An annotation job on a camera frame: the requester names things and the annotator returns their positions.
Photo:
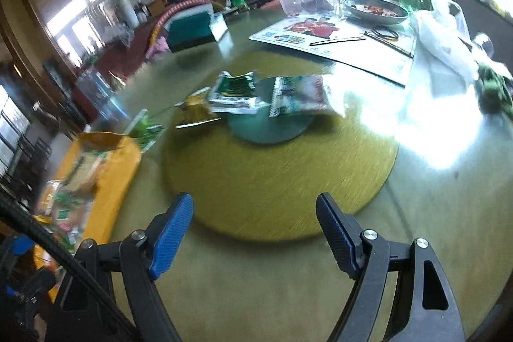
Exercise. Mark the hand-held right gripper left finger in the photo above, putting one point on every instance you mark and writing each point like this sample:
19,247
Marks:
172,238

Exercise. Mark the teal box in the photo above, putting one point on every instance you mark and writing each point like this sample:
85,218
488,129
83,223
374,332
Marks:
188,29

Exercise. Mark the white plastic bag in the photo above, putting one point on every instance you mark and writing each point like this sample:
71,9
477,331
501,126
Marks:
441,37

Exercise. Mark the pink cloth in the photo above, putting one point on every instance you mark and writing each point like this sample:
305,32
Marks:
157,47

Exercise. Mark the yellow green snack packet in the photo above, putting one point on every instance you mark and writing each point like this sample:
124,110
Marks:
196,109

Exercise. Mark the green leafy vegetable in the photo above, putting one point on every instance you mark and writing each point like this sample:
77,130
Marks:
495,85

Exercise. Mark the dark red sideboard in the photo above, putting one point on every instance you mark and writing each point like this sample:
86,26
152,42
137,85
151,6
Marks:
120,53

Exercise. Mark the white paper towel roll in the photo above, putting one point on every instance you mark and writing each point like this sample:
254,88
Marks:
129,13

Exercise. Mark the clear blue plastic jug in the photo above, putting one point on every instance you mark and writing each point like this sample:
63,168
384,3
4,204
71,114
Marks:
102,97

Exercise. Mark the printed magazine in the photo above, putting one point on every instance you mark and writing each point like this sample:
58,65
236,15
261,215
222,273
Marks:
320,37

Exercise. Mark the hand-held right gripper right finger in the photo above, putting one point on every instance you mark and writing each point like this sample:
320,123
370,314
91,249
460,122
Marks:
340,242

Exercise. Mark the black chopstick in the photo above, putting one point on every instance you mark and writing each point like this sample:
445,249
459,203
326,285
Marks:
388,44
336,41

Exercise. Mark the round yellow table mat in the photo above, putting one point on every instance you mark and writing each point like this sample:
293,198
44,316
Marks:
272,189

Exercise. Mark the metal plate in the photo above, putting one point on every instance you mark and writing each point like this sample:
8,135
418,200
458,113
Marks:
374,10

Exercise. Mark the light green snack packet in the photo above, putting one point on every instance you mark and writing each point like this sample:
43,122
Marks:
146,129

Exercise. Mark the dark green snack packet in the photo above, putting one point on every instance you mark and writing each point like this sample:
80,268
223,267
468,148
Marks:
234,93

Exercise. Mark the clear plastic food container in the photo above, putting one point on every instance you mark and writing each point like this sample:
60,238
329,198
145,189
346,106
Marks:
306,1

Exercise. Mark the heap of mixed snack packets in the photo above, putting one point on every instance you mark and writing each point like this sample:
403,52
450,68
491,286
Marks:
68,201

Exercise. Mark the dark wooden chair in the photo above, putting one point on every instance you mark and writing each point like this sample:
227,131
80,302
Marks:
28,161

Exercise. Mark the teal round disc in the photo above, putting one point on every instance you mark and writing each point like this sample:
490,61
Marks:
268,129

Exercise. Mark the yellow cardboard box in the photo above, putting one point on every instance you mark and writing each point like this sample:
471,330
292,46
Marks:
116,181

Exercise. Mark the pink striped hoop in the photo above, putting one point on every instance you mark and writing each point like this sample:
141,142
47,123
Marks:
160,21

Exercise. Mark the green red snack packet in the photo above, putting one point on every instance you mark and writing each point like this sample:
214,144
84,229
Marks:
304,95

